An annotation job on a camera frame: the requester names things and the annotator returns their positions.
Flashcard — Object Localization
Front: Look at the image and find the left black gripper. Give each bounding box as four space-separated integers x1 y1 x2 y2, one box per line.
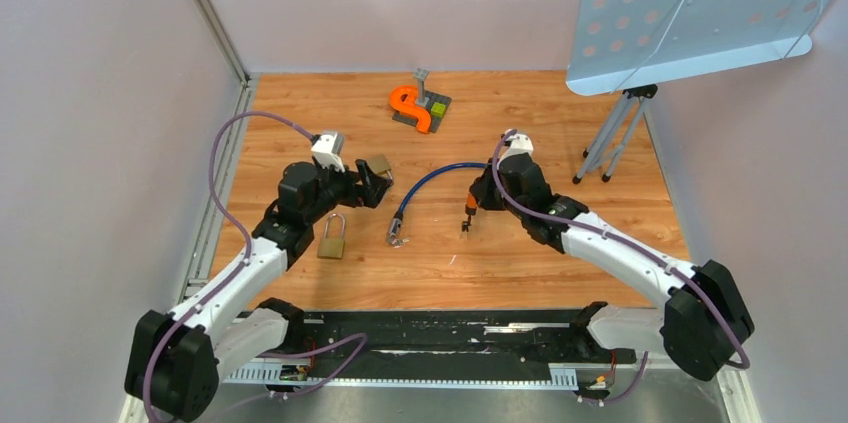
304 157 391 225

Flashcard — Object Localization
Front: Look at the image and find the large brass padlock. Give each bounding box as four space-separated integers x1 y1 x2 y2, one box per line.
366 154 394 181

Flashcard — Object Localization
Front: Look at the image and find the orange small padlock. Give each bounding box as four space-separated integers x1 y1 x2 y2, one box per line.
465 192 478 217

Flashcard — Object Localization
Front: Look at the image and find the small brass padlock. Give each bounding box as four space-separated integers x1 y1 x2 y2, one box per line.
316 213 346 260

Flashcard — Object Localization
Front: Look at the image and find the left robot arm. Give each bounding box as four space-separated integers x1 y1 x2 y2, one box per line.
124 160 393 422

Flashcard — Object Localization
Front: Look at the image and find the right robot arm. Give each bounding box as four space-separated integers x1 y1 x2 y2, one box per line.
467 154 755 381

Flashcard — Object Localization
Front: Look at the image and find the orange S-shaped toy base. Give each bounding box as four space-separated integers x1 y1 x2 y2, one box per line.
388 68 452 134

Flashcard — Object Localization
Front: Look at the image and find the perforated metal music stand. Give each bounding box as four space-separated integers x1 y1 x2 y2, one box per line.
566 0 830 179

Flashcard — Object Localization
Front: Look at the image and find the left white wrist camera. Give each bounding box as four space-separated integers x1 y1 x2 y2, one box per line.
311 131 345 173

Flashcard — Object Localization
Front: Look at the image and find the blue cable lock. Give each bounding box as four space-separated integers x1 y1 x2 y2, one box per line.
386 162 486 247

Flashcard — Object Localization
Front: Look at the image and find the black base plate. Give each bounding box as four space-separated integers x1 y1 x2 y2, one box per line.
218 309 704 383

